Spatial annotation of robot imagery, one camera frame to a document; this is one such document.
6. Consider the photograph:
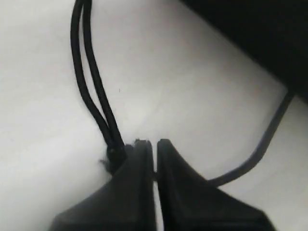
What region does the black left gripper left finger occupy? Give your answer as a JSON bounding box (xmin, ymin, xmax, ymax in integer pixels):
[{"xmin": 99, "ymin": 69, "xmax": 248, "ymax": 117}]
[{"xmin": 50, "ymin": 140, "xmax": 156, "ymax": 231}]

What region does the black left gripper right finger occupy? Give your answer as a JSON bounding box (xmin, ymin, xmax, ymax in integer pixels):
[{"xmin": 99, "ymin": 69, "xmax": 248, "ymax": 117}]
[{"xmin": 157, "ymin": 139, "xmax": 272, "ymax": 231}]

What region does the black braided rope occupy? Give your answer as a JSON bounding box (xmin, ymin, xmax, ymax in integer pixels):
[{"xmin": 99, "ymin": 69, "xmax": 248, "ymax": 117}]
[{"xmin": 70, "ymin": 0, "xmax": 295, "ymax": 187}]

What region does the black plastic carry case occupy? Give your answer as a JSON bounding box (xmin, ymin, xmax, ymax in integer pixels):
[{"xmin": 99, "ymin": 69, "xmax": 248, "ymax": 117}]
[{"xmin": 184, "ymin": 0, "xmax": 308, "ymax": 102}]

